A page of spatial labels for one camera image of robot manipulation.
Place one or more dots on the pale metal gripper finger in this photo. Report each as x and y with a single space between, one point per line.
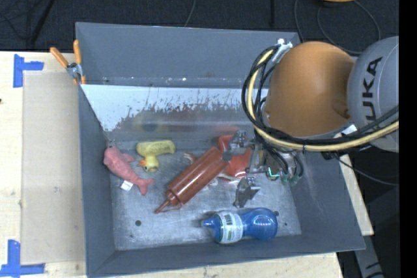
241 141
246 192

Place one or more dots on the red plastic toy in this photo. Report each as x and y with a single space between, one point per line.
239 164

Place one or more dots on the blue plastic bottle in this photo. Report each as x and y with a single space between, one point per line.
257 225

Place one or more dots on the red-brown squeeze bottle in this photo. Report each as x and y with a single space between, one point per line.
195 177

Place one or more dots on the yellow toy duck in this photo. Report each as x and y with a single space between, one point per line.
155 149

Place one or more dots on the grey metal bin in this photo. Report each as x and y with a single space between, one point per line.
182 58

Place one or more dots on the pink toy whale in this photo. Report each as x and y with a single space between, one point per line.
121 166

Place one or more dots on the pale flat board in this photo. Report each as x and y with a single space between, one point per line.
52 166

